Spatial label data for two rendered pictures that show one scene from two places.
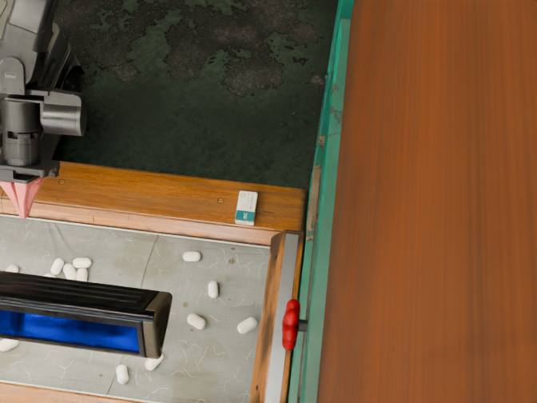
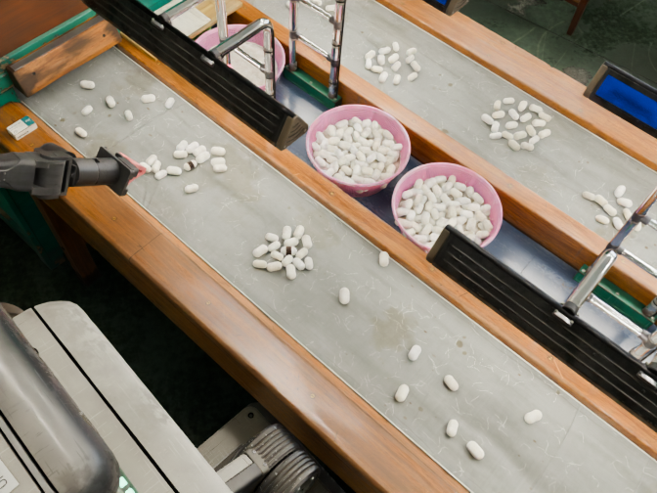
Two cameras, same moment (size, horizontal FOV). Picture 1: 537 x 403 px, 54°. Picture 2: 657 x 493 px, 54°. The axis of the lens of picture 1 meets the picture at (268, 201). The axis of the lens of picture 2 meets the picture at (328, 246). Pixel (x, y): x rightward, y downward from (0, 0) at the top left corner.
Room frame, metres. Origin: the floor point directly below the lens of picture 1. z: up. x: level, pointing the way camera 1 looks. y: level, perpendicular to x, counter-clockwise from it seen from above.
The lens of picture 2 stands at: (0.89, 1.20, 2.01)
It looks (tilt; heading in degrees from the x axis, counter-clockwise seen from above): 58 degrees down; 208
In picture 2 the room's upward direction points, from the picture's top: 6 degrees clockwise
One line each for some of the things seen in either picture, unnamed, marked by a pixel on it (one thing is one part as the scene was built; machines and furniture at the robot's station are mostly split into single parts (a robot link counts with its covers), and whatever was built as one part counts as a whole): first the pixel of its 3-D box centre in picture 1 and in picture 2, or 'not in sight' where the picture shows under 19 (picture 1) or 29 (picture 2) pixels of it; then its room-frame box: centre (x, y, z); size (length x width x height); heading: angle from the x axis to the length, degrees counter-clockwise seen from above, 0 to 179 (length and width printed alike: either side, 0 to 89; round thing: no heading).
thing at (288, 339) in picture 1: (294, 325); not in sight; (0.07, -0.02, 1.24); 0.04 x 0.02 x 0.04; 171
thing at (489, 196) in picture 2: not in sight; (443, 216); (-0.04, 1.02, 0.72); 0.27 x 0.27 x 0.10
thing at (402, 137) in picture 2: not in sight; (356, 155); (-0.08, 0.74, 0.72); 0.27 x 0.27 x 0.10
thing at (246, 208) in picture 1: (246, 208); (21, 127); (0.37, 0.04, 0.78); 0.06 x 0.04 x 0.02; 171
